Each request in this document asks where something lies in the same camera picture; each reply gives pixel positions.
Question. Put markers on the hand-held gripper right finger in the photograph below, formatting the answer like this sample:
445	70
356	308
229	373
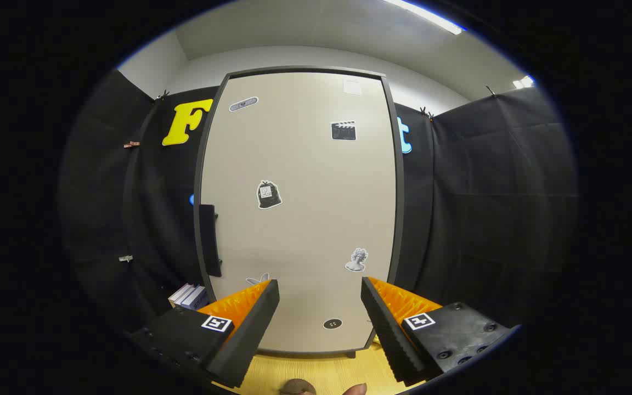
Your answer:
390	334

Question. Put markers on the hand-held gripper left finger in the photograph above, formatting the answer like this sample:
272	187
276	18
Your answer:
250	334

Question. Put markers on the beige shoe cabinet door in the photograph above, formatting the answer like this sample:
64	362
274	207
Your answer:
305	219

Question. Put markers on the white book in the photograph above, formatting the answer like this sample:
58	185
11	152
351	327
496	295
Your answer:
179	295

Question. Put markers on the black backdrop cloth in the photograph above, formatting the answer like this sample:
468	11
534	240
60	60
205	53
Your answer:
486	192

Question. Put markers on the brown clip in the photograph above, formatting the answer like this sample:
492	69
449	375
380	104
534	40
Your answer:
131	144

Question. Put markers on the small ceiling light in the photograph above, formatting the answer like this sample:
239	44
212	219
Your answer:
523	82

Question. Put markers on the long ceiling light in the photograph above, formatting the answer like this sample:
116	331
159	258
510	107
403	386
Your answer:
431	17

